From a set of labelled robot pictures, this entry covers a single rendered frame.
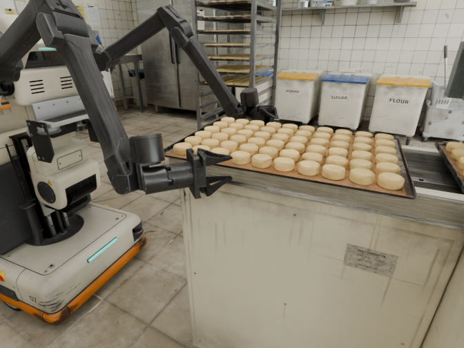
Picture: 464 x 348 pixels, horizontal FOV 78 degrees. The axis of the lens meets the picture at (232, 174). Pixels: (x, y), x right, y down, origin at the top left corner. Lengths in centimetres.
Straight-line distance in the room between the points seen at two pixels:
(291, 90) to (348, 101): 76
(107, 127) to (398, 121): 368
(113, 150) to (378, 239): 63
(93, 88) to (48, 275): 97
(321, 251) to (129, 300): 112
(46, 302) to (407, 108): 379
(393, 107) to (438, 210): 334
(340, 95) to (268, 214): 337
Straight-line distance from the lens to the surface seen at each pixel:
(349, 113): 408
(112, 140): 69
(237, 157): 71
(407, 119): 405
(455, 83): 113
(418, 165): 100
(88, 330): 161
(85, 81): 74
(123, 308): 163
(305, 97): 415
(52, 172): 139
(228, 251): 89
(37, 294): 151
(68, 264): 153
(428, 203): 72
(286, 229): 77
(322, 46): 472
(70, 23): 82
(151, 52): 505
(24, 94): 129
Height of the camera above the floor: 119
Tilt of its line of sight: 25 degrees down
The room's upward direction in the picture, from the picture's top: straight up
